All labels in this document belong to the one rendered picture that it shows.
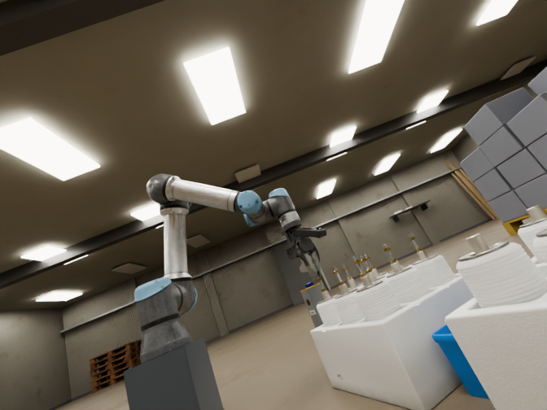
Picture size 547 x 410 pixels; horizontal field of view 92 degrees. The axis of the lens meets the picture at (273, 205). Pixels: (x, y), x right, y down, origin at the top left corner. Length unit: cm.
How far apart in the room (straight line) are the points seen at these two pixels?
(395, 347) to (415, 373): 6
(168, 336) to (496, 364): 77
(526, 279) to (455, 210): 1255
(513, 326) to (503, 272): 7
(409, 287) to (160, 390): 72
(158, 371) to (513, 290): 82
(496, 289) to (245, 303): 1047
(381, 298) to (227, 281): 1037
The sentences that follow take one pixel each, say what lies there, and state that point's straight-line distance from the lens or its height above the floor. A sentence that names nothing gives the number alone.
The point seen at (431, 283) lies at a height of 19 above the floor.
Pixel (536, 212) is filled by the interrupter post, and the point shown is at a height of 27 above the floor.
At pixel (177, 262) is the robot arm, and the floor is 59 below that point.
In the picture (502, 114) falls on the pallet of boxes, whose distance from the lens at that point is 334.
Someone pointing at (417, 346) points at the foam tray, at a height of 11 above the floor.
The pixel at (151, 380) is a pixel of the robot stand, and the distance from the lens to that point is 93.
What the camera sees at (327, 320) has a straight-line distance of 95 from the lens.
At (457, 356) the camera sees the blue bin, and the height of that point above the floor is 8.
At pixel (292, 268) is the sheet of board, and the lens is 1029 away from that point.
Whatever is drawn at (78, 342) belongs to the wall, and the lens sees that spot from 1354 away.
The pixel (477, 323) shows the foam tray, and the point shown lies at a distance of 53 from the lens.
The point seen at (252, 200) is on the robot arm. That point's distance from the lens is 88.
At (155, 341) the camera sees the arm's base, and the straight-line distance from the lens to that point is 94.
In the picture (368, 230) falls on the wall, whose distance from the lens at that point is 1144.
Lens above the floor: 31
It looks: 19 degrees up
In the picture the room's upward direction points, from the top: 23 degrees counter-clockwise
